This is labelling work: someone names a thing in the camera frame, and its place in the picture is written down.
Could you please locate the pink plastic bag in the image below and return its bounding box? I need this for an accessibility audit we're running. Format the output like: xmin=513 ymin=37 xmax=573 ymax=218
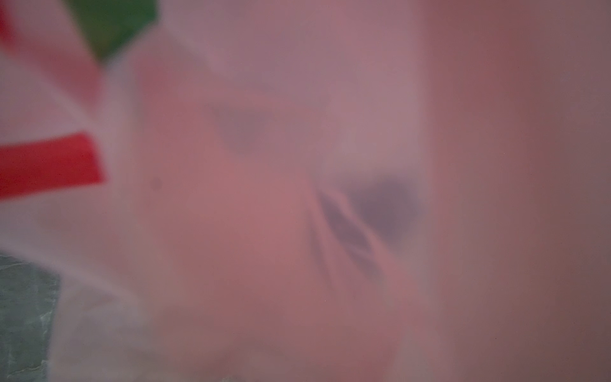
xmin=0 ymin=0 xmax=611 ymax=382

